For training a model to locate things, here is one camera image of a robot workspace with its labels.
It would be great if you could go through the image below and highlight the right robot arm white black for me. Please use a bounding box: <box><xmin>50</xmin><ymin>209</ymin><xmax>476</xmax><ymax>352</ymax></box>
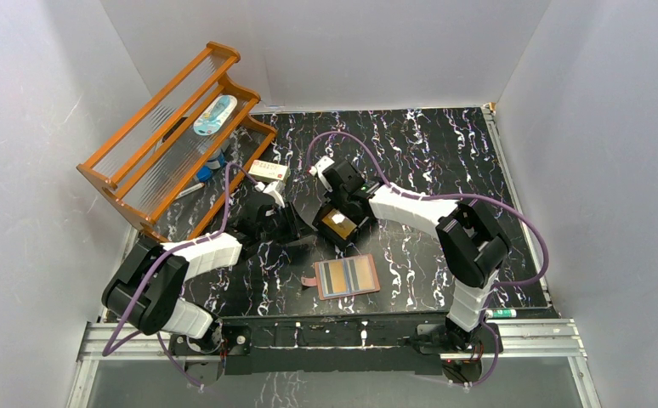
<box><xmin>309</xmin><ymin>156</ymin><xmax>511</xmax><ymax>352</ymax></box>

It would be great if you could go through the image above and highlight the black card tray box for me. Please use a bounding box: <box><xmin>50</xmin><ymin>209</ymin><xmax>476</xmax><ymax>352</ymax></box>
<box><xmin>312</xmin><ymin>201</ymin><xmax>375</xmax><ymax>250</ymax></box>

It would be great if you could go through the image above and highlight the white red small box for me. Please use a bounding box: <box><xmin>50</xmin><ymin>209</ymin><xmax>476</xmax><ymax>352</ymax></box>
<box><xmin>248</xmin><ymin>160</ymin><xmax>290</xmax><ymax>183</ymax></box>

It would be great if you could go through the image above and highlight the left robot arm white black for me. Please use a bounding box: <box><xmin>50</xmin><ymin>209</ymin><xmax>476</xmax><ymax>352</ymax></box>
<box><xmin>101</xmin><ymin>199</ymin><xmax>314</xmax><ymax>354</ymax></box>

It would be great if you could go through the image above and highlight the orange wooden shelf rack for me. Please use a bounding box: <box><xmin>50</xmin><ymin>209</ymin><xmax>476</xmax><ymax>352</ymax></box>
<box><xmin>77</xmin><ymin>42</ymin><xmax>277</xmax><ymax>241</ymax></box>

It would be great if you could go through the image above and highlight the blue cap bottle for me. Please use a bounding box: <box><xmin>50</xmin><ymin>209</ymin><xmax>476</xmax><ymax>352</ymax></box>
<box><xmin>194</xmin><ymin>149</ymin><xmax>226</xmax><ymax>183</ymax></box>

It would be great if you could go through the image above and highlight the gold card in tray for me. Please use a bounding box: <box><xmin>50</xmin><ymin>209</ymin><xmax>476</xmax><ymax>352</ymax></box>
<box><xmin>324</xmin><ymin>213</ymin><xmax>357</xmax><ymax>240</ymax></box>

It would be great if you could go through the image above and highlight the white blue tube package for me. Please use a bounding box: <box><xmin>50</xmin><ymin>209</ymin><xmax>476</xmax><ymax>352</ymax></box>
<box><xmin>192</xmin><ymin>94</ymin><xmax>238</xmax><ymax>136</ymax></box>

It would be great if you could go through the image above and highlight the gold credit card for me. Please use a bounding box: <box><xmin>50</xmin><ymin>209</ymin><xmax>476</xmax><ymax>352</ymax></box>
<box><xmin>348</xmin><ymin>256</ymin><xmax>376</xmax><ymax>292</ymax></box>

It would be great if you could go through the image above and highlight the white pen under shelf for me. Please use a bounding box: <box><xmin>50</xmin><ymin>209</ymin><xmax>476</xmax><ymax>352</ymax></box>
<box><xmin>175</xmin><ymin>182</ymin><xmax>206</xmax><ymax>200</ymax></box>

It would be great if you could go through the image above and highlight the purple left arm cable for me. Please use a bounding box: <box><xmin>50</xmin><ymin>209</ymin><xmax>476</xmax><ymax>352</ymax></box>
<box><xmin>101</xmin><ymin>161</ymin><xmax>263</xmax><ymax>389</ymax></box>

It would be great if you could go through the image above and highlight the green white marker pen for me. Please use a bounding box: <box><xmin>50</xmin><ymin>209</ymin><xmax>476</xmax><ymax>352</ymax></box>
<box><xmin>486</xmin><ymin>309</ymin><xmax>518</xmax><ymax>319</ymax></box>

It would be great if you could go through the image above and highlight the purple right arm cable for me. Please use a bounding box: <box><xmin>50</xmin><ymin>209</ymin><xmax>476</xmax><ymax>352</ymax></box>
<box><xmin>305</xmin><ymin>131</ymin><xmax>550</xmax><ymax>389</ymax></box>

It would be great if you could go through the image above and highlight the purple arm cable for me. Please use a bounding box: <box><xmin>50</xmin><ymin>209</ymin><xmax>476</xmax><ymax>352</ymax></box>
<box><xmin>305</xmin><ymin>131</ymin><xmax>550</xmax><ymax>389</ymax></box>
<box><xmin>101</xmin><ymin>161</ymin><xmax>263</xmax><ymax>389</ymax></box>

